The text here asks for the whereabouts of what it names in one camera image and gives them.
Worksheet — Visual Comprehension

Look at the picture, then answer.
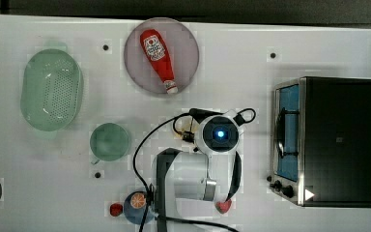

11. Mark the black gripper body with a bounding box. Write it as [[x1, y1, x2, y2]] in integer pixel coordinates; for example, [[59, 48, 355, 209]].
[[177, 116, 199, 143]]

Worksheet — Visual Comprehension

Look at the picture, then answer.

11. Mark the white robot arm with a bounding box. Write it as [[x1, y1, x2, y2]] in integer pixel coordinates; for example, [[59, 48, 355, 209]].
[[154, 108, 246, 232]]

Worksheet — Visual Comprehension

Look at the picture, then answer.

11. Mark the green mug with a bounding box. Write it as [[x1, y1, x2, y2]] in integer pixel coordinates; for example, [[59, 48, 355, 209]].
[[90, 123, 130, 165]]

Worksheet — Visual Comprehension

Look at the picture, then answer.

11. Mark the grey round plate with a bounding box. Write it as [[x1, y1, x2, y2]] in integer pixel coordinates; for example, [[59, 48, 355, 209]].
[[124, 17, 199, 95]]

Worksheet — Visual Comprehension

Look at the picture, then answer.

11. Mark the red plush ketchup bottle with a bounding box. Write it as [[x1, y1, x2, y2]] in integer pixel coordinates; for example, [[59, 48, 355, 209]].
[[140, 29, 178, 94]]

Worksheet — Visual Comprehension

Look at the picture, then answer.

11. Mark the orange slice toy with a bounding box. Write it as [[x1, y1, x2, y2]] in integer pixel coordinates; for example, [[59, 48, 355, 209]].
[[129, 192, 147, 210]]

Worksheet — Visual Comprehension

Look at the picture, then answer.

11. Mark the blue bowl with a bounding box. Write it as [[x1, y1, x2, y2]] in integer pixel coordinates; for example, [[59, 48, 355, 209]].
[[124, 191, 146, 225]]

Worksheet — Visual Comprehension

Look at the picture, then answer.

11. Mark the red strawberry toy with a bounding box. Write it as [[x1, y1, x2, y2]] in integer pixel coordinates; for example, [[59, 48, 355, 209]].
[[109, 203, 123, 217]]

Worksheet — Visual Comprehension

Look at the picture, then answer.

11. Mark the green plastic colander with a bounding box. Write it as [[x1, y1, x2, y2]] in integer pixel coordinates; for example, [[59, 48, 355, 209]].
[[20, 42, 83, 139]]

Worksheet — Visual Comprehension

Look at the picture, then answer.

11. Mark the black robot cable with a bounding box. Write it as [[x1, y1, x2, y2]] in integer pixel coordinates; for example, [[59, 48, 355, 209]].
[[132, 107, 258, 232]]

